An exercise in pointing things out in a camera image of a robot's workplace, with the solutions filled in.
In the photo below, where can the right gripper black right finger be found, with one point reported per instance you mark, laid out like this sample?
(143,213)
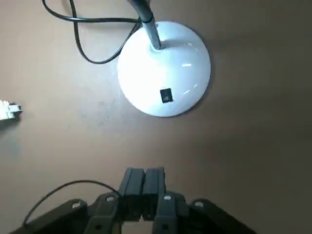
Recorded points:
(153,181)

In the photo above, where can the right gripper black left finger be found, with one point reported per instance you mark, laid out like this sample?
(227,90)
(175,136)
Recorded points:
(132,182)

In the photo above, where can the white desk lamp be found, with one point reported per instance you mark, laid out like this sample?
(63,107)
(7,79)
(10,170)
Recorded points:
(165,70)

